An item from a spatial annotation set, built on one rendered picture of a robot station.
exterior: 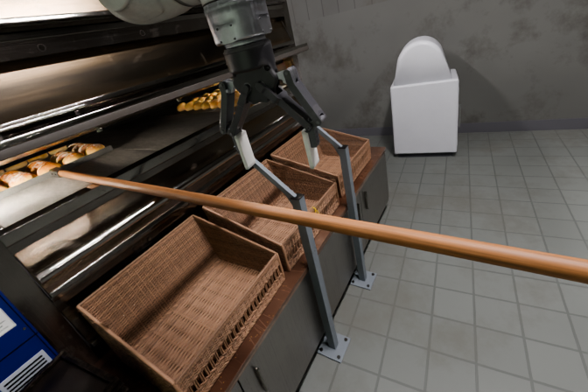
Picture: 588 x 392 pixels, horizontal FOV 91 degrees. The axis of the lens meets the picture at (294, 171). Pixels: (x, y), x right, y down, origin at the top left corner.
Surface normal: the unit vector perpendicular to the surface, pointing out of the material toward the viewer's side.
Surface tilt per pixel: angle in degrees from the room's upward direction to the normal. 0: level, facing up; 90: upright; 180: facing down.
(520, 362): 0
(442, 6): 90
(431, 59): 90
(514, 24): 90
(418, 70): 90
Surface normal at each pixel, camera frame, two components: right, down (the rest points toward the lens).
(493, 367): -0.21, -0.88
